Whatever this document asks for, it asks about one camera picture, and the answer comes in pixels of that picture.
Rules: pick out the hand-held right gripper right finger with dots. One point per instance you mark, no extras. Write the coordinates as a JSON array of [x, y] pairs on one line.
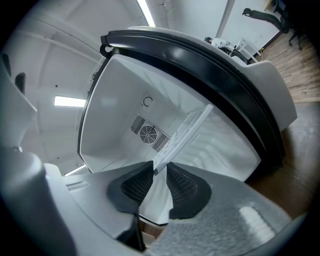
[[190, 195]]

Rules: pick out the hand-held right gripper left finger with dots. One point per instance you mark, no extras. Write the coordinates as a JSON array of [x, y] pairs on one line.
[[130, 190]]

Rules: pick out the white plastic shelf tray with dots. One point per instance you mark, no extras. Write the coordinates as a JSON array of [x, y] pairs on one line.
[[160, 166]]

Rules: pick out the white mini fridge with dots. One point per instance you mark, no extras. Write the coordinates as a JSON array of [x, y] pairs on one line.
[[120, 112]]

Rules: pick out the ceiling light strip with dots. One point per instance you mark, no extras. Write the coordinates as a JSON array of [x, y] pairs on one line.
[[147, 12], [70, 101], [75, 170]]

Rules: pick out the wooden table with white legs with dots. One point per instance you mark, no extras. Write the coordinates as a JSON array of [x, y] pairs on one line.
[[300, 150]]

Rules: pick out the white desk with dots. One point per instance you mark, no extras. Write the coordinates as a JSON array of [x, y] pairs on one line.
[[247, 50]]

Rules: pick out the black office chair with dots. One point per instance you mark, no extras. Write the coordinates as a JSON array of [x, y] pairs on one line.
[[267, 17]]

